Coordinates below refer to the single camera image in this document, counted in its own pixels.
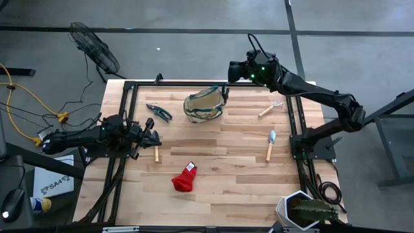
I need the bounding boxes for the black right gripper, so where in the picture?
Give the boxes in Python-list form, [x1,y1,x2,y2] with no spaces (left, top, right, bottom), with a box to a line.
[221,50,279,104]

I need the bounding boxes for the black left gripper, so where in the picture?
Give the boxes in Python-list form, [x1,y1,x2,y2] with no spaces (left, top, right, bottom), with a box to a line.
[127,117,162,161]

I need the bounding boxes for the green handled pruning shears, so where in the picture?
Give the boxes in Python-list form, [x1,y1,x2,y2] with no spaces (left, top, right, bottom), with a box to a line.
[145,103,173,124]

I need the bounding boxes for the beige green canvas gardening bag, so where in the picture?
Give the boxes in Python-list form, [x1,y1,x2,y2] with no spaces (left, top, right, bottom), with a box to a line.
[182,85,227,124]

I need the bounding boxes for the wooden handled hand rake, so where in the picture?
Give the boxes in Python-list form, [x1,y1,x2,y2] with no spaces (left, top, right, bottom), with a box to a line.
[257,99,284,118]

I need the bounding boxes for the red gardening glove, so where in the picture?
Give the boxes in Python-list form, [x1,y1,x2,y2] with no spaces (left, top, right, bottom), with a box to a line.
[171,161,198,193]

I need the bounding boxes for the silver trowel wooden handle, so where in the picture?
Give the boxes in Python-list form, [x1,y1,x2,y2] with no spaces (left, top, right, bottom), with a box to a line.
[265,129,278,162]

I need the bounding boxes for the black floor fan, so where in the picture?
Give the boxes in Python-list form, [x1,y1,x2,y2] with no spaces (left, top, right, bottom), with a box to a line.
[67,21,127,84]

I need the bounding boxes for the black diagonal floor beam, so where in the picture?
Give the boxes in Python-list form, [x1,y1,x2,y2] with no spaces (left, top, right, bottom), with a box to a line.
[0,142,85,181]

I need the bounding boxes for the white printed cardboard box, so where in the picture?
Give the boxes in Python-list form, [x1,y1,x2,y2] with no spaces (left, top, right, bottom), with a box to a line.
[32,154,75,199]

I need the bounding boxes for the blue yellow small item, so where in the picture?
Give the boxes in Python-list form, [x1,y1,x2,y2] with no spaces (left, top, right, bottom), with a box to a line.
[30,196,52,214]

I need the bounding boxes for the white faceted planter pot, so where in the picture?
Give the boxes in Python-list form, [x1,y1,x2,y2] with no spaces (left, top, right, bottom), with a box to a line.
[274,190,321,232]

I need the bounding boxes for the black side desk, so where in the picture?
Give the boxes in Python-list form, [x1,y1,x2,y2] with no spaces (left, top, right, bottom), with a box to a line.
[0,154,35,231]

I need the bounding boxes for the green cactus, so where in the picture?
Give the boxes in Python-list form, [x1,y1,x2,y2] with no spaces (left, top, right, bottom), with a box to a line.
[289,198,340,224]

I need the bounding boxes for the black floor bar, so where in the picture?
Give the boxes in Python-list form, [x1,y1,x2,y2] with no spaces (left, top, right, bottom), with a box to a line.
[0,67,36,78]

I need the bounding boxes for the black computer mouse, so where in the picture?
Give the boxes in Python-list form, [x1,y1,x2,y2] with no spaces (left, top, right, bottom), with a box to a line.
[1,188,26,224]

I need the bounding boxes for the black metal side stand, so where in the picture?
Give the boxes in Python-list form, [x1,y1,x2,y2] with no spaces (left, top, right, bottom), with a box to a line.
[364,89,414,189]

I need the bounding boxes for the black metal table frame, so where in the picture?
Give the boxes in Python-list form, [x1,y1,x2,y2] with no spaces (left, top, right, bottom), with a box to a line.
[77,72,340,227]

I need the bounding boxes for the yellow extension cord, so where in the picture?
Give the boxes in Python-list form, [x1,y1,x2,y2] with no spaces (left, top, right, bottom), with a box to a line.
[0,62,71,147]

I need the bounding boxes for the silver metal bracket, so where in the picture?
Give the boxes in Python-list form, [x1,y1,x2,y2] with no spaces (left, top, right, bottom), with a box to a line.
[102,225,140,233]

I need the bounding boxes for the coiled black cable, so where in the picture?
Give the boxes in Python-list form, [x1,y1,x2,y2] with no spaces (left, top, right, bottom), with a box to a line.
[317,160,347,214]

